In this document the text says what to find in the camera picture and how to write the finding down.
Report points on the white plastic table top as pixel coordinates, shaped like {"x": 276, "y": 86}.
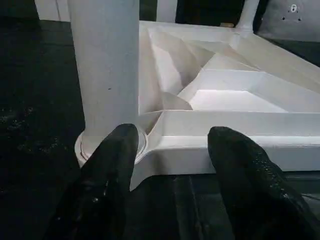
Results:
{"x": 225, "y": 125}

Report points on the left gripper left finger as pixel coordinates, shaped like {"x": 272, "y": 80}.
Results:
{"x": 100, "y": 187}

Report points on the black mat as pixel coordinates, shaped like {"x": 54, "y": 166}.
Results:
{"x": 37, "y": 100}

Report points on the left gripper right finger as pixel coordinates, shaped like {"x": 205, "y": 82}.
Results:
{"x": 255, "y": 187}

